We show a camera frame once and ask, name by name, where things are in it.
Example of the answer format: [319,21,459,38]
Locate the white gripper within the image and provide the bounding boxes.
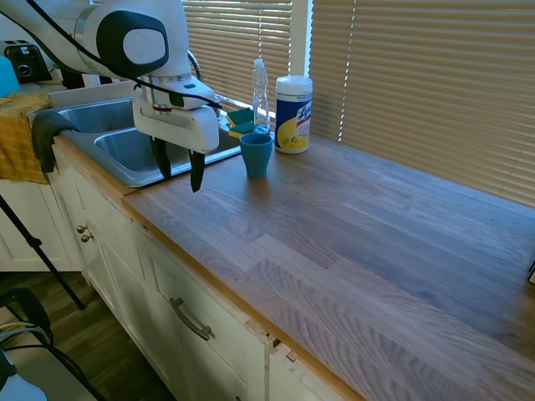
[132,75,221,194]

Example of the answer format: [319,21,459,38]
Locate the blue ceramic mug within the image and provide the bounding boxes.
[238,133,274,179]

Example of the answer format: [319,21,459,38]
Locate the stainless steel double sink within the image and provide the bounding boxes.
[55,94,244,189]

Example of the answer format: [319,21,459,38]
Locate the chrome sink faucet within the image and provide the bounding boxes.
[186,48,205,83]

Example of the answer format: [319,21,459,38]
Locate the green and yellow sponge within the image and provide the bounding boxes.
[228,121,255,141]
[226,107,255,127]

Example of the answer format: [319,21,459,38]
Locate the clear plastic spray bottle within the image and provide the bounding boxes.
[251,58,273,136]

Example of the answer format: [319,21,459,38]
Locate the Lysol wipes canister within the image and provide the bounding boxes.
[274,74,314,155]

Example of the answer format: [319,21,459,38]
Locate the white kitchen cabinet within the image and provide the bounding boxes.
[0,145,335,401]

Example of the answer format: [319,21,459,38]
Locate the grey dish cloth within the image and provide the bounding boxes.
[32,109,79,175]

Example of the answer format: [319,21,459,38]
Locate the narrow beige window blind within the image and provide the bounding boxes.
[181,0,294,113]

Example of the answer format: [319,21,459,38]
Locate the yellow patterned towel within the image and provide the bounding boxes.
[0,93,54,185]

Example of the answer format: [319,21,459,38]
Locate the black tripod leg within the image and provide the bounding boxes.
[0,193,87,311]

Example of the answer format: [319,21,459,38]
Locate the black toaster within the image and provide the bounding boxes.
[3,39,54,84]

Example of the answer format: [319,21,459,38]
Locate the light blue plastic object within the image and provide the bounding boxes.
[0,55,23,98]

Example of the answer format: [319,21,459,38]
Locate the black equipment base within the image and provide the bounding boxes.
[0,285,55,350]

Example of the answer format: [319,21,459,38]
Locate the wide beige window blind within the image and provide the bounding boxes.
[309,0,535,209]

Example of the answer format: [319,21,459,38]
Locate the brushed metal drawer handle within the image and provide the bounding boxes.
[168,297,217,342]

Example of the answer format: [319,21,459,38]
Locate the white window frame post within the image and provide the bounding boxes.
[289,0,315,79]

